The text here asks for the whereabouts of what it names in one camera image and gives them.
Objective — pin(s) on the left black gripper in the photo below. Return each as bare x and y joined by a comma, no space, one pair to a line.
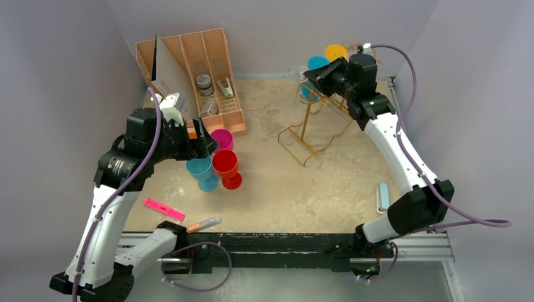
201,147

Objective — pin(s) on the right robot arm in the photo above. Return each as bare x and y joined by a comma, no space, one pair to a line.
423,195

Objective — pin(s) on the white box in organizer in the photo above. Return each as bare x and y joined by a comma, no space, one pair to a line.
209,107

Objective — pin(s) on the magenta wine glass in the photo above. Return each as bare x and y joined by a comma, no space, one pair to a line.
224,139

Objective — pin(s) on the small round tin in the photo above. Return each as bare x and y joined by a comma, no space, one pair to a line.
204,85

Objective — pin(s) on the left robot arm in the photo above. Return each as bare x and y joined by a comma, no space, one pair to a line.
97,272

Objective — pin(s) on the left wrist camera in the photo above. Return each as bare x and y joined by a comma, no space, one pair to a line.
171,106

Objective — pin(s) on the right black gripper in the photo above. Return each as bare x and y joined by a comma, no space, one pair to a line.
329,76

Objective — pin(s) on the grey orange marker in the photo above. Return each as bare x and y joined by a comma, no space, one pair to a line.
202,225

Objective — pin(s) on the pink highlighter marker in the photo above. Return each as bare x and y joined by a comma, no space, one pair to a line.
165,209

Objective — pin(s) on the blue wine glass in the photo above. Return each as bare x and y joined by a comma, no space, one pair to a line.
202,171
313,63

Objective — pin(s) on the red wine glass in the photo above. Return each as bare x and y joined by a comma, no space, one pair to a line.
225,164

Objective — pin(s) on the gold wine glass rack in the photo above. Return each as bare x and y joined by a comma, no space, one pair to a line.
315,126

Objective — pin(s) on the stapler in organizer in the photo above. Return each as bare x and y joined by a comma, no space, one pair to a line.
225,88

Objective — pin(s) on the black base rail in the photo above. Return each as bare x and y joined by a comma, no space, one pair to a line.
338,252

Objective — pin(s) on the light blue eraser bar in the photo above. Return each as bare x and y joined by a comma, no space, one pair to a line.
383,200

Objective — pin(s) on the clear wine glass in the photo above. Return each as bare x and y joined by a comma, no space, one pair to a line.
296,74

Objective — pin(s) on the yellow wine glass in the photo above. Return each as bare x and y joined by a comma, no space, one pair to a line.
335,51

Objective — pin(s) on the peach file organizer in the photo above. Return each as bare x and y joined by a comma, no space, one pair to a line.
203,52

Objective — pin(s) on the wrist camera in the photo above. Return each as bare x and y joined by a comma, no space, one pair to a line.
366,48
171,106

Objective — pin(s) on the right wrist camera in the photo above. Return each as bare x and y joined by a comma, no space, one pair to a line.
366,48

